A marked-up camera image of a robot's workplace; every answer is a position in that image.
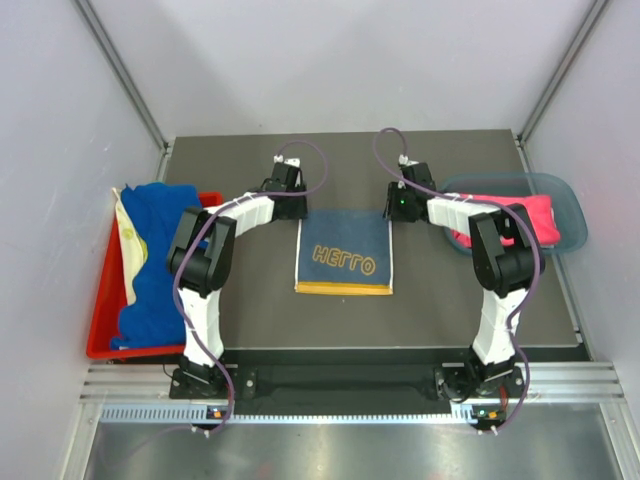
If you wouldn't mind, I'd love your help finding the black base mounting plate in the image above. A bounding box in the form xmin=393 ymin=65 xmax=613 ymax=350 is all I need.
xmin=170 ymin=364 xmax=524 ymax=408

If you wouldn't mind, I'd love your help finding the aluminium frame post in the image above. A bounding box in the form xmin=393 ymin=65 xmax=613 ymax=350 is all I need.
xmin=515 ymin=0 xmax=611 ymax=146
xmin=71 ymin=0 xmax=169 ymax=153

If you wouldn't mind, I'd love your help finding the right aluminium frame post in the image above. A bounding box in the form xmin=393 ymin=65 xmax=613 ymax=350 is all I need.
xmin=515 ymin=0 xmax=611 ymax=146

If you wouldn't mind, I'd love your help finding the purple cable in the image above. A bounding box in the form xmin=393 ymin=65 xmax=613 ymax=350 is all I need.
xmin=172 ymin=140 xmax=330 ymax=437
xmin=373 ymin=128 xmax=546 ymax=437

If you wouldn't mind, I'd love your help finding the grey slotted cable duct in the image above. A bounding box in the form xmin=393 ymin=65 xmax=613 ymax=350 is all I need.
xmin=99 ymin=403 xmax=506 ymax=424

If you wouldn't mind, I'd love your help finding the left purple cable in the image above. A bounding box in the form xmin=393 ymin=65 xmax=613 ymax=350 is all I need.
xmin=172 ymin=140 xmax=330 ymax=437

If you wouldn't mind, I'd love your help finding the aluminium extrusion rail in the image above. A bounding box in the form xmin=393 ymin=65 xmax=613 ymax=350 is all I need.
xmin=80 ymin=362 xmax=625 ymax=403

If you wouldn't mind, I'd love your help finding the yellow hello towel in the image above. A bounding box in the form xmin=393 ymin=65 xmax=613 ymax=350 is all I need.
xmin=294 ymin=209 xmax=394 ymax=296

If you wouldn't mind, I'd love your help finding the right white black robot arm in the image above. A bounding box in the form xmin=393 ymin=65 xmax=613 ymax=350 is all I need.
xmin=384 ymin=154 xmax=544 ymax=396

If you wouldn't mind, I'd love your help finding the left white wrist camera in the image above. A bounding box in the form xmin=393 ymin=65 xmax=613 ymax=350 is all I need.
xmin=273 ymin=155 xmax=301 ymax=168

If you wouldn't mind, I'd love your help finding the pink towel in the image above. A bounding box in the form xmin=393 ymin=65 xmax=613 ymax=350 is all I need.
xmin=447 ymin=191 xmax=562 ymax=250

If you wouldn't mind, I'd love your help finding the translucent blue plastic container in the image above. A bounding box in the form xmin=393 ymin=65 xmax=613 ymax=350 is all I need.
xmin=441 ymin=172 xmax=588 ymax=255

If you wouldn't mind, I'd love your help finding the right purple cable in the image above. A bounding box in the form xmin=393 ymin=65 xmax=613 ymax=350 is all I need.
xmin=373 ymin=128 xmax=546 ymax=437

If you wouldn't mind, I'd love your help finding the red plastic bin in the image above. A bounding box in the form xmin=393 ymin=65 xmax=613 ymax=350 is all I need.
xmin=86 ymin=192 xmax=224 ymax=360

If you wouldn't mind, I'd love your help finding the cream patterned towel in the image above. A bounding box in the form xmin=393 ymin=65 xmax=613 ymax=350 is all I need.
xmin=112 ymin=187 xmax=148 ymax=305

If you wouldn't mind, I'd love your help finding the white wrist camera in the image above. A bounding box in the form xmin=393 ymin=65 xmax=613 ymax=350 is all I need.
xmin=273 ymin=155 xmax=301 ymax=168
xmin=398 ymin=155 xmax=417 ymax=168

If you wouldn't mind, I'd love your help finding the left aluminium frame post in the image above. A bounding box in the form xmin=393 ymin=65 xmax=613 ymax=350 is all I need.
xmin=71 ymin=0 xmax=169 ymax=153

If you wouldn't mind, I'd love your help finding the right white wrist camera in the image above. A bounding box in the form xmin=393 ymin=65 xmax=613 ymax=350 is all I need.
xmin=398 ymin=155 xmax=417 ymax=168

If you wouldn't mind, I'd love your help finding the blue terry towel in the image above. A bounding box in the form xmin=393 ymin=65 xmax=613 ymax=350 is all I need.
xmin=110 ymin=182 xmax=201 ymax=351

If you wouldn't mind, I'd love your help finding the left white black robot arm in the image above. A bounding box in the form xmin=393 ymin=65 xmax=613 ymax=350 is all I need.
xmin=167 ymin=156 xmax=308 ymax=397

